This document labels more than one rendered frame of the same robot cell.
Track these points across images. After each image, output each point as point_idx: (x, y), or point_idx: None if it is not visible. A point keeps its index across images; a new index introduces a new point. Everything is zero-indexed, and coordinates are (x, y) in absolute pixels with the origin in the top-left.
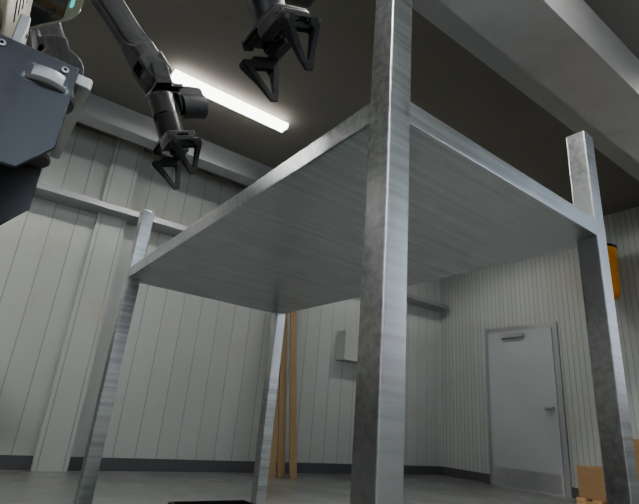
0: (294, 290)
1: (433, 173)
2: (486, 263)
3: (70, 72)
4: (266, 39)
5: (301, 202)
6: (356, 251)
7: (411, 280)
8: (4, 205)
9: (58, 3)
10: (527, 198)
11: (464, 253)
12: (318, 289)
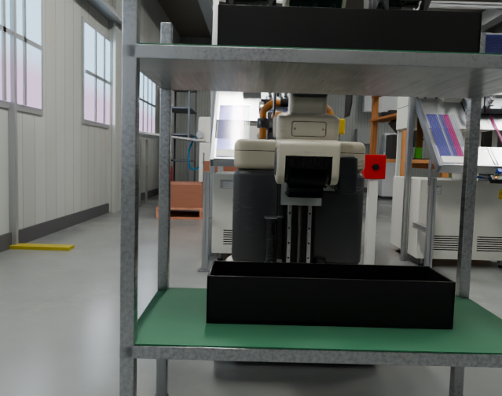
0: (422, 78)
1: (172, 83)
2: (219, 62)
3: None
4: (250, 5)
5: (241, 89)
6: (278, 79)
7: (305, 65)
8: (348, 106)
9: (327, 2)
10: (146, 75)
11: (220, 68)
12: (401, 75)
